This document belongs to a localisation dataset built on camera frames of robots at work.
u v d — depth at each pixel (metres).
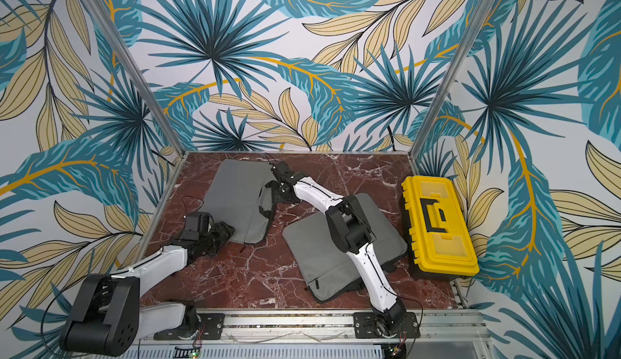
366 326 0.73
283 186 0.77
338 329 0.75
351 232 0.60
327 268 0.82
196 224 0.70
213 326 0.73
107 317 0.41
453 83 0.92
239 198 1.00
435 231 0.77
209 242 0.76
